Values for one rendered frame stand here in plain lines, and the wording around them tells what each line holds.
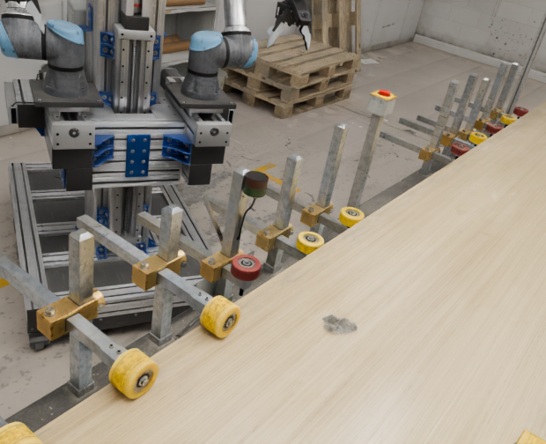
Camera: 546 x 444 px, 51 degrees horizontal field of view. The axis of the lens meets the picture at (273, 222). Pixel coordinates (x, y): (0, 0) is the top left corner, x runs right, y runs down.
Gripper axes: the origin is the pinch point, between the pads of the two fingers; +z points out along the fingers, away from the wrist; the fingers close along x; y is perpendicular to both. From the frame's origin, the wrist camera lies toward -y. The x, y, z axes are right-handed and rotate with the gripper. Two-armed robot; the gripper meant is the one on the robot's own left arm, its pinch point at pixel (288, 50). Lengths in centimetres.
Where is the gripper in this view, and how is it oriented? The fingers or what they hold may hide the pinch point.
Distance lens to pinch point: 200.8
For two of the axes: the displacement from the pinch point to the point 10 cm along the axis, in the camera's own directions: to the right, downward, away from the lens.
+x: -9.0, 0.7, -4.3
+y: -4.0, -5.3, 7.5
